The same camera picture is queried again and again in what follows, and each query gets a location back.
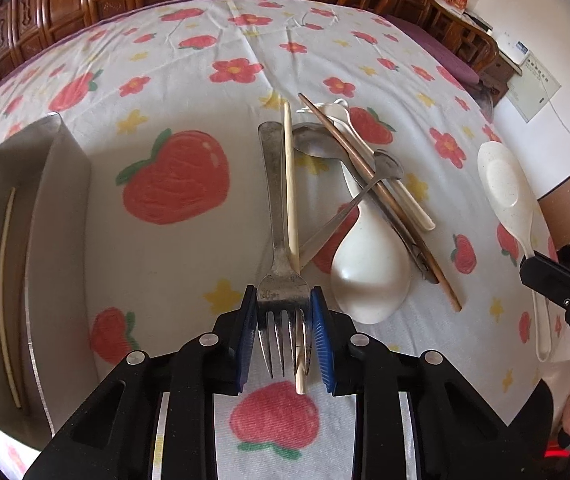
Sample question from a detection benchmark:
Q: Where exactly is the white plastic soup spoon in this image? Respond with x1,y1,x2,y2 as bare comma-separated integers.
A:
330,99,412,325

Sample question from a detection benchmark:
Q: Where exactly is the wooden bench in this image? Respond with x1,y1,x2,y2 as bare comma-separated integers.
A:
425,0,523,101

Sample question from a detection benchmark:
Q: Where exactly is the white electronic device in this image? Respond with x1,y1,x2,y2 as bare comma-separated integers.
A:
497,35,536,66

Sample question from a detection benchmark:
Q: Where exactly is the strawberry print cloth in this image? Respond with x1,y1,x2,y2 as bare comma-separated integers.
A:
0,0,566,480

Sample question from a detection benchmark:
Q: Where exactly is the dark brown chopstick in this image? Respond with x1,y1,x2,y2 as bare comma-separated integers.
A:
297,92,462,312

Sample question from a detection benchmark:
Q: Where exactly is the metal fork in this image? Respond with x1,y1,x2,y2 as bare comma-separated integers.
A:
256,121,312,380

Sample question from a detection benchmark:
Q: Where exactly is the carved wooden screen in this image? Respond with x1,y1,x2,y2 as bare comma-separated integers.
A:
0,0,436,91

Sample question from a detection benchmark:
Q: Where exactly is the light wooden chopstick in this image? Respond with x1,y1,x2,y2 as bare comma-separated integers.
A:
0,187,23,409
283,101,308,395

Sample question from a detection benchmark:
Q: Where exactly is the slim white plastic spoon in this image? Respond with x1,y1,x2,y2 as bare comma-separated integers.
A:
322,102,436,232

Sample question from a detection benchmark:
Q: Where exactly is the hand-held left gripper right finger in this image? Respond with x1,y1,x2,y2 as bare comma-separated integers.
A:
309,286,553,480

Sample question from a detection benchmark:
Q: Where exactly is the speckled white rice spoon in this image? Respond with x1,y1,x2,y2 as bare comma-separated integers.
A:
477,140,552,362

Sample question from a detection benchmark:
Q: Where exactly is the small metal spoon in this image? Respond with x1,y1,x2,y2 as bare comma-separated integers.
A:
297,149,406,270

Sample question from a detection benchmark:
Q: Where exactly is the large metal spoon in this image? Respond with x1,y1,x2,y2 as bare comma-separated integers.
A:
292,123,440,285

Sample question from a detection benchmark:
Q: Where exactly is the white organizer box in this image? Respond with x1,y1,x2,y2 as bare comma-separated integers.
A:
0,112,91,438

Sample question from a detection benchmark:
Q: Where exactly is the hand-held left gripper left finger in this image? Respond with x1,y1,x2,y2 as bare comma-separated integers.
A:
25,285,261,480

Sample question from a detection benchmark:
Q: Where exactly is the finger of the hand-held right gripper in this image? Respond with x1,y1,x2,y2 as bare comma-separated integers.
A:
519,252,570,311

